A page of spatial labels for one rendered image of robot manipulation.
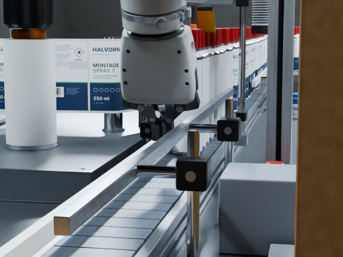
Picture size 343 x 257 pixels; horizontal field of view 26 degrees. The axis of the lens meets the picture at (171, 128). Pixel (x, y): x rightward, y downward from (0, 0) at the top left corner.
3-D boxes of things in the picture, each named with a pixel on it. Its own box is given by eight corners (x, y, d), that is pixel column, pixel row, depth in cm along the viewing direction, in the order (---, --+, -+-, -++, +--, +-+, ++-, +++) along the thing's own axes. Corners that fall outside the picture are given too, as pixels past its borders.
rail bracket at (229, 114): (187, 215, 103) (188, 97, 100) (240, 218, 101) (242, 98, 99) (183, 222, 99) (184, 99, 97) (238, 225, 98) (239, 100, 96)
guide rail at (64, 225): (228, 94, 156) (228, 87, 155) (234, 94, 155) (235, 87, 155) (55, 235, 51) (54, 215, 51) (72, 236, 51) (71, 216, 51)
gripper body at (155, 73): (198, 11, 98) (201, 88, 103) (123, 11, 100) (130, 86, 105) (189, 31, 92) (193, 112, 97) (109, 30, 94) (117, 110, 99)
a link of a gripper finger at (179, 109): (186, 97, 102) (189, 140, 105) (163, 97, 103) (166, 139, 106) (182, 107, 99) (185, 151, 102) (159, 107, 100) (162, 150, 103)
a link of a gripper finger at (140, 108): (162, 97, 103) (165, 139, 106) (140, 96, 103) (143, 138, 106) (157, 107, 100) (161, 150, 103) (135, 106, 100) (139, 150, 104)
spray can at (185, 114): (173, 150, 127) (173, 29, 124) (203, 150, 126) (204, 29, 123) (169, 155, 122) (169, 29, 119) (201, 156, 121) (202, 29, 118)
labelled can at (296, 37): (289, 72, 339) (290, 27, 336) (285, 71, 344) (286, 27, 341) (299, 72, 340) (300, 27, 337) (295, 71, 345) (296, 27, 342)
